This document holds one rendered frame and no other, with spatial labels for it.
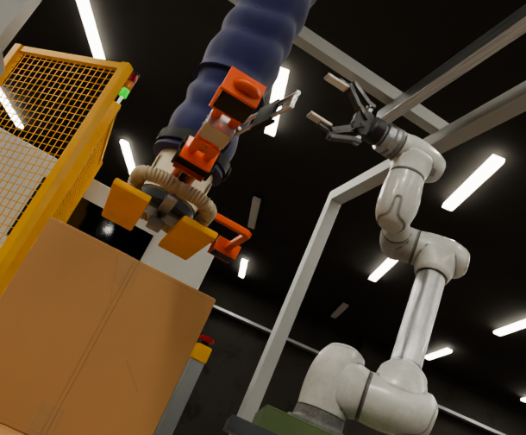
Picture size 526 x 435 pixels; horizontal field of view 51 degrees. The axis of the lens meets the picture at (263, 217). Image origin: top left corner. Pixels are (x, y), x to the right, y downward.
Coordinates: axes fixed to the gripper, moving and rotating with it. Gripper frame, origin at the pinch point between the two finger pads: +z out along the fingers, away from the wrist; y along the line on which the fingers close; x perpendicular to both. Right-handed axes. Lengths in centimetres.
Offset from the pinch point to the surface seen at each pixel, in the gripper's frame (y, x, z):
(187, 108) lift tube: 14.4, 18.8, 29.5
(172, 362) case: 80, -4, 6
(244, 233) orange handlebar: 35.5, 28.3, -3.0
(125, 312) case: 75, -3, 20
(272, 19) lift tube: -23.8, 13.3, 20.6
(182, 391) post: 79, 115, -26
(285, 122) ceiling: -240, 407, -72
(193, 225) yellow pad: 48, 8, 14
